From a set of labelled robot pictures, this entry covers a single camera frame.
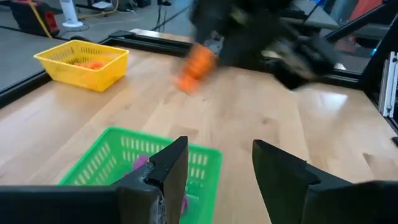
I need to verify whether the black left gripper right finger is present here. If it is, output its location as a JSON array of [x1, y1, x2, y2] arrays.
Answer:
[[252, 139, 353, 224]]

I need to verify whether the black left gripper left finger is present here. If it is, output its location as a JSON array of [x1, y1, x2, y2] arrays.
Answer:
[[116, 136, 190, 224]]

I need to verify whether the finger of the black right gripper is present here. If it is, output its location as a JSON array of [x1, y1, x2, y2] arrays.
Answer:
[[216, 35, 242, 68]]

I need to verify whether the purple pumpkin decoration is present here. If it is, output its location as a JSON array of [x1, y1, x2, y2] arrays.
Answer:
[[133, 154, 149, 170], [181, 195, 190, 216]]

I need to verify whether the grey side desk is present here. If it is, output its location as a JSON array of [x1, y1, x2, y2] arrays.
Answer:
[[292, 0, 392, 41]]

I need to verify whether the green plastic basket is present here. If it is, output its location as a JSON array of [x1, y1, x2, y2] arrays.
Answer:
[[58, 126, 223, 224]]

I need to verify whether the black desk beam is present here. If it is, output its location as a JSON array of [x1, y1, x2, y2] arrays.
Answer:
[[325, 1, 398, 44]]

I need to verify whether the person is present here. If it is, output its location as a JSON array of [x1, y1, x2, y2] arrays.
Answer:
[[330, 0, 384, 22]]

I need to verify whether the yellow plastic basket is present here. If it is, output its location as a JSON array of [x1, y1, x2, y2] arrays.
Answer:
[[33, 39, 130, 93]]

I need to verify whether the black computer case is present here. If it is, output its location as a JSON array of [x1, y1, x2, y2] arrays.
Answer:
[[9, 0, 60, 37]]

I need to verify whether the silver aluminium bracket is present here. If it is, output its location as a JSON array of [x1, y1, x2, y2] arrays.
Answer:
[[377, 51, 398, 118]]

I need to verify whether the yellow floor cable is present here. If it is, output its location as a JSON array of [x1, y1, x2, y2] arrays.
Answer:
[[77, 0, 120, 20]]

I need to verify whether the white pedestal stand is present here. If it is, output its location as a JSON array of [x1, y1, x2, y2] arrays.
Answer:
[[58, 0, 85, 29]]

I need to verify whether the yellow hanging cable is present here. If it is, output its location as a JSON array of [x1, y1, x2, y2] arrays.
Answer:
[[28, 0, 53, 39]]

